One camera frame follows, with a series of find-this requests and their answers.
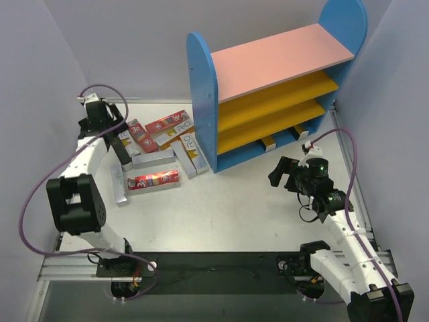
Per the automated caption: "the silver RO box table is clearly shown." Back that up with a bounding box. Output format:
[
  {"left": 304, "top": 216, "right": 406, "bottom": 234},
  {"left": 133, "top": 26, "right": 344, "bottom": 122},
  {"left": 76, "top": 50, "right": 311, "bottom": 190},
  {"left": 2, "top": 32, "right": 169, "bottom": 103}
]
[{"left": 291, "top": 125, "right": 309, "bottom": 141}]

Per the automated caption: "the silver RO toothpaste box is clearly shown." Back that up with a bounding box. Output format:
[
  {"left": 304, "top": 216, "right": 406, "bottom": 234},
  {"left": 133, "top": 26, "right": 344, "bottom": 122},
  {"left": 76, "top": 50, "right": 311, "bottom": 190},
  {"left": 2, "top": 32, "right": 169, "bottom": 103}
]
[{"left": 261, "top": 136, "right": 276, "bottom": 152}]

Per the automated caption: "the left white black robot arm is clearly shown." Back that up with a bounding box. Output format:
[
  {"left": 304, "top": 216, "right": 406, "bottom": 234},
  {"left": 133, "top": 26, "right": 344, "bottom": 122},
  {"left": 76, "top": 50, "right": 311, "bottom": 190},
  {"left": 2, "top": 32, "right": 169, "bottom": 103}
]
[{"left": 46, "top": 99, "right": 136, "bottom": 276}]

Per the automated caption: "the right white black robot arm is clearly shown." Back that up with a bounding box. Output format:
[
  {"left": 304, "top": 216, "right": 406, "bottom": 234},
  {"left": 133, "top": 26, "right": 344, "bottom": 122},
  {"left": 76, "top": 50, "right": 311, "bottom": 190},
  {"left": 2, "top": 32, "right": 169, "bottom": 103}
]
[{"left": 268, "top": 156, "right": 414, "bottom": 321}]

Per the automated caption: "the blue shelf with coloured boards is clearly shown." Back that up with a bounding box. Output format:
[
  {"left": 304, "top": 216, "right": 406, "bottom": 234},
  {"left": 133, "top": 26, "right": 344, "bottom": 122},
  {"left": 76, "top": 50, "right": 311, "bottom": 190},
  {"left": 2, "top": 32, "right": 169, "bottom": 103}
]
[{"left": 186, "top": 1, "right": 368, "bottom": 172}]

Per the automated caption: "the black toothpaste box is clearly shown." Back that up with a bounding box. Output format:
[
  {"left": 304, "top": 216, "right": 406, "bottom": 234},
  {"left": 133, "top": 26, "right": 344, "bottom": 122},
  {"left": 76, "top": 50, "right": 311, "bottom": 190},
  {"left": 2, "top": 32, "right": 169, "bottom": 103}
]
[{"left": 112, "top": 137, "right": 133, "bottom": 171}]

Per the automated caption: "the red 3D toothpaste box upright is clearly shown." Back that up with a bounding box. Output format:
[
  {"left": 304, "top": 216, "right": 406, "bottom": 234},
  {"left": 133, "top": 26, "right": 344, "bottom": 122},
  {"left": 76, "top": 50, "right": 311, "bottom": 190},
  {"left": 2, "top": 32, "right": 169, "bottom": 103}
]
[{"left": 127, "top": 119, "right": 159, "bottom": 154}]

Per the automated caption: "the silver box under left gripper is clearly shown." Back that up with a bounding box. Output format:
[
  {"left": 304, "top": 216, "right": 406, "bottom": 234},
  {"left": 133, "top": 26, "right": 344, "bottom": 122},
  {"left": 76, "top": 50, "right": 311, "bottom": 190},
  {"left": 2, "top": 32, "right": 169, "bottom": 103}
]
[{"left": 110, "top": 164, "right": 129, "bottom": 207}]

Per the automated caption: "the orange white RO toothpaste box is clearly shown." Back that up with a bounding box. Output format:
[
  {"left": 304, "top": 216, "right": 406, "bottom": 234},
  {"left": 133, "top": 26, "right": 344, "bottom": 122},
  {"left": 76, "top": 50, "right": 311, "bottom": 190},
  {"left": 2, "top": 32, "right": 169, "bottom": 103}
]
[{"left": 154, "top": 119, "right": 194, "bottom": 150}]

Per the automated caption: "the red 3D toothpaste box top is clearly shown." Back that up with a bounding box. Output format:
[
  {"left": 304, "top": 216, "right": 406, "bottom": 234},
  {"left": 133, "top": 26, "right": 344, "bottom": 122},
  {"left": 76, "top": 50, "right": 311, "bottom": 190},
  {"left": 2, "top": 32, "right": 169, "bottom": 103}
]
[{"left": 145, "top": 110, "right": 189, "bottom": 135}]

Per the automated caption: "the plain silver box horizontal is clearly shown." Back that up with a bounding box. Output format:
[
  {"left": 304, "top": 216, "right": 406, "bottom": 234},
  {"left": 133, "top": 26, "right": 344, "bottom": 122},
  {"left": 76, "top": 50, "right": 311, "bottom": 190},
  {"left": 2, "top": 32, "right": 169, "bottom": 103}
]
[{"left": 131, "top": 150, "right": 175, "bottom": 169}]

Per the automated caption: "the red 3D toothpaste box lower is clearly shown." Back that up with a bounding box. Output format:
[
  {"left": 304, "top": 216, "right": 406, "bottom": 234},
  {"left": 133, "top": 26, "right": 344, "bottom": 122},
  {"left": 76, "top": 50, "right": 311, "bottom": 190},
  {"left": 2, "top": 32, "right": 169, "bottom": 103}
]
[{"left": 127, "top": 170, "right": 180, "bottom": 195}]

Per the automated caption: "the plain silver box diagonal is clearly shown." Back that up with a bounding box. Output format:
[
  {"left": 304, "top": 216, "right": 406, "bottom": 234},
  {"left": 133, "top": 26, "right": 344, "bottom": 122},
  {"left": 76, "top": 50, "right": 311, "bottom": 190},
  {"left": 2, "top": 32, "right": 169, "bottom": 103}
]
[{"left": 170, "top": 141, "right": 197, "bottom": 179}]

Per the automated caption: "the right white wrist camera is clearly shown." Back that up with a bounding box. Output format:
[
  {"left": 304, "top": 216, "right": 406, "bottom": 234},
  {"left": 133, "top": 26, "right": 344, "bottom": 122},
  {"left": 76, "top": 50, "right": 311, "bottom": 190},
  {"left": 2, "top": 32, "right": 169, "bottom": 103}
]
[{"left": 298, "top": 141, "right": 323, "bottom": 167}]

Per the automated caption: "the aluminium frame rail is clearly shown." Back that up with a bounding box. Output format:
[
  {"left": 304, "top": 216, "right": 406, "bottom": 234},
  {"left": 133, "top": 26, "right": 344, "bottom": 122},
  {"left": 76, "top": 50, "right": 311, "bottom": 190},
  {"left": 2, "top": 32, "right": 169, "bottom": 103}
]
[{"left": 38, "top": 251, "right": 398, "bottom": 282}]

